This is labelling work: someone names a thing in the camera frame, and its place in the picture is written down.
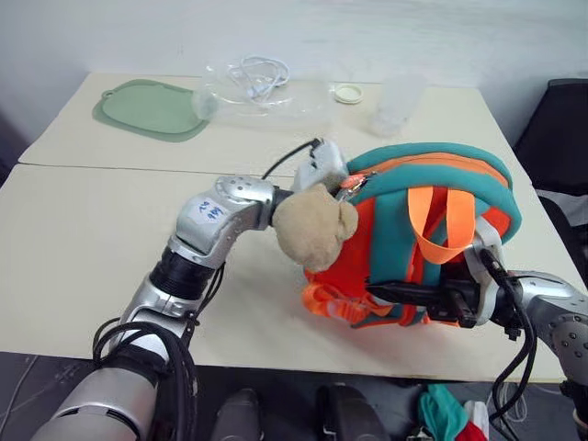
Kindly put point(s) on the small clear plastic cup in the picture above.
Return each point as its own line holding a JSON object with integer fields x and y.
{"x": 205, "y": 105}

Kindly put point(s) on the dark rounded shape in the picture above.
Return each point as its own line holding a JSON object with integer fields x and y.
{"x": 239, "y": 415}
{"x": 349, "y": 415}

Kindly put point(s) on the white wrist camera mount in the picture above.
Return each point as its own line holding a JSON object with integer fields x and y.
{"x": 327, "y": 158}
{"x": 484, "y": 294}

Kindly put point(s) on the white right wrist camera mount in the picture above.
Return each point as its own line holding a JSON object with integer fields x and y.
{"x": 484, "y": 294}

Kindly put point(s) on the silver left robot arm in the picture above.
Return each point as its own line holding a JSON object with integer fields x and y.
{"x": 216, "y": 216}

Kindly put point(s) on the beige plush toy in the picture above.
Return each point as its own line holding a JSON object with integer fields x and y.
{"x": 312, "y": 229}

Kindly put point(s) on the cream round lid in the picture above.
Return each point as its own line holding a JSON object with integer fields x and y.
{"x": 347, "y": 93}

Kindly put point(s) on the tall clear plastic container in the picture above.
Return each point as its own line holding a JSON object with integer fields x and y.
{"x": 392, "y": 115}

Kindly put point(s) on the green silicone mat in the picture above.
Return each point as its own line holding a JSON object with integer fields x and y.
{"x": 147, "y": 110}

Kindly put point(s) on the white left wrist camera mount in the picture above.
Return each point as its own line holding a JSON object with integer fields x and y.
{"x": 327, "y": 158}

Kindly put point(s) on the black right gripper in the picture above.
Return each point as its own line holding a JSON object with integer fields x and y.
{"x": 455, "y": 301}

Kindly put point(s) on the red and white cloth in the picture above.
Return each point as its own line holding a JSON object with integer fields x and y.
{"x": 478, "y": 420}

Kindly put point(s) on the teal cloth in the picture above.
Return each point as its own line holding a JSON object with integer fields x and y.
{"x": 441, "y": 409}

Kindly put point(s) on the clear plastic bag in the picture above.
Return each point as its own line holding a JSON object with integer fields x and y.
{"x": 305, "y": 108}

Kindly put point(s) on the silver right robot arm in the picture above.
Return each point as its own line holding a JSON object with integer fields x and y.
{"x": 565, "y": 331}

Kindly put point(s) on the orange and teal backpack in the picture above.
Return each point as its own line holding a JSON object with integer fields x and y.
{"x": 459, "y": 158}

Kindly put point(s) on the black chair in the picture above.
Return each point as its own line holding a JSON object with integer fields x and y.
{"x": 560, "y": 138}

